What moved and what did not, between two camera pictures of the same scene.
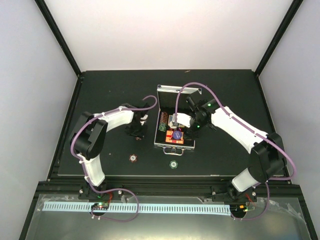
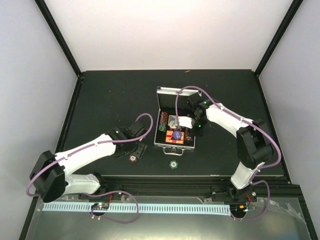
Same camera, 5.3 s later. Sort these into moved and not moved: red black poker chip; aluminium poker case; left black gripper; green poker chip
Moved: left black gripper
Not moved: aluminium poker case; red black poker chip; green poker chip
